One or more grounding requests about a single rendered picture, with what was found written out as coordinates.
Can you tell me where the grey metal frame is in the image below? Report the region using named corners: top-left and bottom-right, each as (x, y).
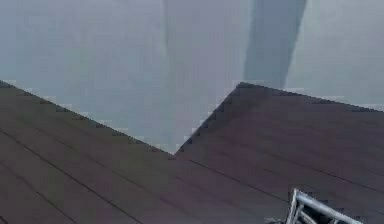
top-left (265, 188), bottom-right (365, 224)

